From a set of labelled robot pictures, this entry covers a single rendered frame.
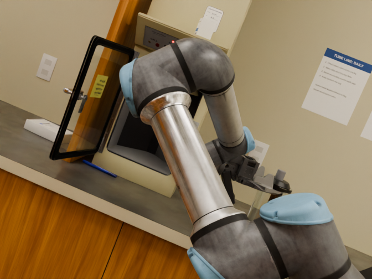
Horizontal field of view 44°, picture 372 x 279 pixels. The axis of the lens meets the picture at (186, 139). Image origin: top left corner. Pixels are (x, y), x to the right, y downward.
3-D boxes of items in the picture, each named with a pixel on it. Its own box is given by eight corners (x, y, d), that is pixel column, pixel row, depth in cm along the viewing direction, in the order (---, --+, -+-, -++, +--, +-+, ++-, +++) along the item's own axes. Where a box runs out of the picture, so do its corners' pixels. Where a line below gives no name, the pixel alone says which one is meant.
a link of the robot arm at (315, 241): (360, 261, 79) (330, 190, 78) (288, 294, 79) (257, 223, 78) (335, 240, 91) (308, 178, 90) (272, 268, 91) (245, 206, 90)
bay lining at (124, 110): (122, 140, 194) (153, 61, 189) (179, 165, 192) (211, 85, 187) (105, 148, 170) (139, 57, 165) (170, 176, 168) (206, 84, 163)
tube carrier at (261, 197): (261, 239, 159) (285, 183, 155) (270, 253, 148) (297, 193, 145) (232, 230, 157) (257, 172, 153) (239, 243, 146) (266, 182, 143)
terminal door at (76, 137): (96, 153, 169) (135, 50, 163) (49, 160, 139) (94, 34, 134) (94, 153, 169) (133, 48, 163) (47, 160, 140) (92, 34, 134)
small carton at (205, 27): (193, 35, 157) (200, 17, 157) (207, 40, 158) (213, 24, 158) (196, 35, 153) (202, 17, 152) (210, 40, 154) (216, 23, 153)
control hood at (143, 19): (135, 43, 164) (145, 16, 163) (220, 77, 162) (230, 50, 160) (127, 40, 153) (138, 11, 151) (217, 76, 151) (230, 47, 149)
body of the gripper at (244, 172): (262, 164, 143) (226, 151, 141) (251, 189, 145) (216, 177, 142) (256, 158, 151) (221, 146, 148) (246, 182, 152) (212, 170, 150)
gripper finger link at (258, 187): (265, 187, 141) (238, 176, 143) (263, 192, 142) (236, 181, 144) (266, 185, 146) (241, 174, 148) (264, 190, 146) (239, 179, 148)
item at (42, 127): (40, 127, 195) (42, 118, 194) (72, 142, 191) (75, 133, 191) (22, 128, 183) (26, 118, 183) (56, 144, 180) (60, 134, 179)
